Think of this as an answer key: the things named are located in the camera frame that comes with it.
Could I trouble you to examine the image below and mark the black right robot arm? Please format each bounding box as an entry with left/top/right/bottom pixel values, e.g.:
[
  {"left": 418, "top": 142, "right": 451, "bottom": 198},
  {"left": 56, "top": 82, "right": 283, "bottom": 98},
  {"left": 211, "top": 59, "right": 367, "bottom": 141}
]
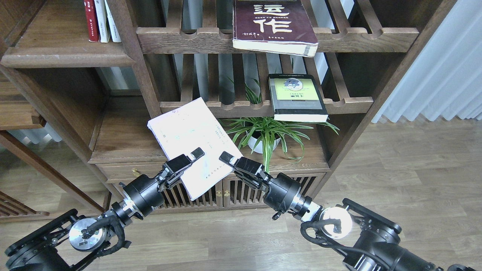
[{"left": 220, "top": 152, "right": 441, "bottom": 271}]

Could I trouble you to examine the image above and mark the red upright book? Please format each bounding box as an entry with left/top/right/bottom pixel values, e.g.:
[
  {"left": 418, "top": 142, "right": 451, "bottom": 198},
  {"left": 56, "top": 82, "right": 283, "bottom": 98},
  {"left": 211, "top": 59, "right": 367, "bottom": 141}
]
[{"left": 83, "top": 0, "right": 100, "bottom": 43}]

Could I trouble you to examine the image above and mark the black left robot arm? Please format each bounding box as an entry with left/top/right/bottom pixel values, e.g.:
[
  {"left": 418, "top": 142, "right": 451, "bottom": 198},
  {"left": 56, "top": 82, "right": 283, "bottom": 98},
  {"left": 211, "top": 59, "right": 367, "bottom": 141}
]
[{"left": 5, "top": 148, "right": 204, "bottom": 271}]

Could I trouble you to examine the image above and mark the green spider plant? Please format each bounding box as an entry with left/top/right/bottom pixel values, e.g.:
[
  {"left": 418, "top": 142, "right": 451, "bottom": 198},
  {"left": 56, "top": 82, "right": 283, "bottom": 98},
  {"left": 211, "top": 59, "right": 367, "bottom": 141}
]
[{"left": 220, "top": 77, "right": 340, "bottom": 174}]

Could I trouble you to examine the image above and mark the white upright book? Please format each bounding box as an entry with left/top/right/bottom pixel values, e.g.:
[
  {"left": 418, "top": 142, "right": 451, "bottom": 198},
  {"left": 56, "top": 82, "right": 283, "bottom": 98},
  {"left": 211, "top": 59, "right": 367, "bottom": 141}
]
[
  {"left": 94, "top": 0, "right": 111, "bottom": 43},
  {"left": 104, "top": 0, "right": 122, "bottom": 43}
]

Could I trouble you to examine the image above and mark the dark red book chinese title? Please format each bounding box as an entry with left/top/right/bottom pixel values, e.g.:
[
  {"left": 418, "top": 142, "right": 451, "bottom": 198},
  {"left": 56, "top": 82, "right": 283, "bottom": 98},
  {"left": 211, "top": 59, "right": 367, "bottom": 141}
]
[{"left": 232, "top": 0, "right": 319, "bottom": 57}]

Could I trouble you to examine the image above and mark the white plant pot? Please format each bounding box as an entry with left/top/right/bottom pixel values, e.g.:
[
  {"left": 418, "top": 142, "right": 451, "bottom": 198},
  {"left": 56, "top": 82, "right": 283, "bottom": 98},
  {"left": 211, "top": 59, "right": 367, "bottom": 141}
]
[{"left": 248, "top": 131, "right": 281, "bottom": 154}]

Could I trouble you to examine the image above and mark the white upright book right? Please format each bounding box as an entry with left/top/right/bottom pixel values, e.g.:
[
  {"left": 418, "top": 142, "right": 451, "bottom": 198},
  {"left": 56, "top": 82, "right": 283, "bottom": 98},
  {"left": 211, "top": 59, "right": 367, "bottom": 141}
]
[{"left": 104, "top": 0, "right": 122, "bottom": 43}]

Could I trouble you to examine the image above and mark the white curtain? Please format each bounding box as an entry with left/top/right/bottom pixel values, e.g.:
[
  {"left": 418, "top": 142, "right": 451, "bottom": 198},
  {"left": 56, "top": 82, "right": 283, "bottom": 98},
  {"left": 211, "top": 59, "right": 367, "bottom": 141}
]
[{"left": 372, "top": 0, "right": 482, "bottom": 123}]

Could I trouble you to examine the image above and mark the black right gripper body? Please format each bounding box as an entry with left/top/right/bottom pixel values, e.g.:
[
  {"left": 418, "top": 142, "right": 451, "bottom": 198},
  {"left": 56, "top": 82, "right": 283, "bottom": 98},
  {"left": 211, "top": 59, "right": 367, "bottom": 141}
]
[{"left": 230, "top": 157, "right": 306, "bottom": 220}]

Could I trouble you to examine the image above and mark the white lavender paperback book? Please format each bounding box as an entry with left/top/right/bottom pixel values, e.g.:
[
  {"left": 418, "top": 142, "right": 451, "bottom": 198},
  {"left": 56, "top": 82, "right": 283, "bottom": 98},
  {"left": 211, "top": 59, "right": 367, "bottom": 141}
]
[{"left": 147, "top": 98, "right": 242, "bottom": 199}]

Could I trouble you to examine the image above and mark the dark wooden bookshelf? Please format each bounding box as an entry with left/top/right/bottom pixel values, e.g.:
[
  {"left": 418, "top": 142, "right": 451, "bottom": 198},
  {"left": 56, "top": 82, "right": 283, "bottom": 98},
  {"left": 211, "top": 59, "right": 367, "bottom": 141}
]
[{"left": 1, "top": 0, "right": 456, "bottom": 196}]

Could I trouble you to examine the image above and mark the black book yellow-green cover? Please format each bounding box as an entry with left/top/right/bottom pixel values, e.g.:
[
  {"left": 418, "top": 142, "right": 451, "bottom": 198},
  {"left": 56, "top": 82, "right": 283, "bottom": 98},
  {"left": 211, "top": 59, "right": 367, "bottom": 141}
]
[{"left": 268, "top": 74, "right": 328, "bottom": 122}]

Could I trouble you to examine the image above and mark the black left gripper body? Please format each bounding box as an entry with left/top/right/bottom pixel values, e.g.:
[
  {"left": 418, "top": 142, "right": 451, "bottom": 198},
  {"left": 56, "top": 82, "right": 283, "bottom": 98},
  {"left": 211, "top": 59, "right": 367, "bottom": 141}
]
[{"left": 112, "top": 154, "right": 193, "bottom": 220}]

